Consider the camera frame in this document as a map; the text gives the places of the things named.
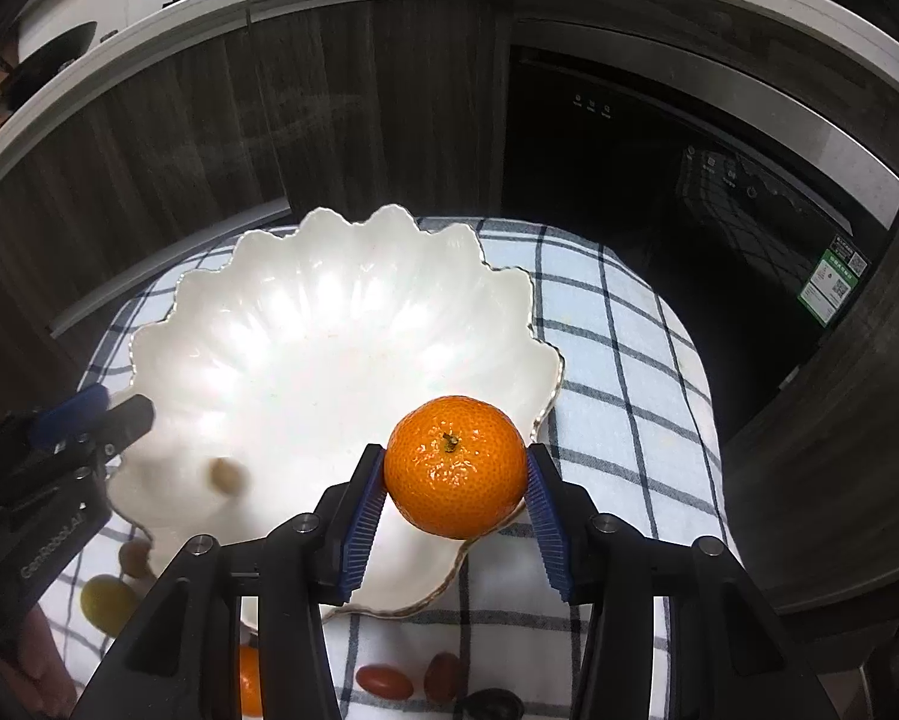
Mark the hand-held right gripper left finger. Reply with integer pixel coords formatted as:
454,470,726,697
70,444,388,720

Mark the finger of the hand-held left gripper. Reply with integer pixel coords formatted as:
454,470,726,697
89,393,157,460
25,384,115,452

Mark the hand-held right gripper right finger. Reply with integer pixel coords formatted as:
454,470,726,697
525,442,840,720

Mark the yellow-green round fruit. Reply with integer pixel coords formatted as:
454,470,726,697
80,574,142,632

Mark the orange tangerine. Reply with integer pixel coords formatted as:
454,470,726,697
383,394,530,540
237,643,264,718

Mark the small brown longan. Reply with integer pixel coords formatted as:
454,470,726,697
118,538,155,580
208,457,254,497

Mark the red cherry tomato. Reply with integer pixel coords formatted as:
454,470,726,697
355,663,414,700
423,652,465,703

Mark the dark purple plum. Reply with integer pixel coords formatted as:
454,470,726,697
458,688,526,720

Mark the white scalloped bowl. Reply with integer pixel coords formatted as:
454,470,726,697
108,204,566,620

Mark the person's left hand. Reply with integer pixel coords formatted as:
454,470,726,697
0,604,79,720

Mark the white checkered cloth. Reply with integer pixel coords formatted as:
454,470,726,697
40,217,742,720

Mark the dark wood cabinet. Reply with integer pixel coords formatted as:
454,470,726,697
0,0,512,410
719,52,899,616

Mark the black wok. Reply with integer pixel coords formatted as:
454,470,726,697
10,21,100,110

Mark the green label sticker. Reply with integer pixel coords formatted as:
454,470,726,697
797,238,870,328

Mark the black built-in dishwasher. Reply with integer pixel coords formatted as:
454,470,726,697
500,43,899,332

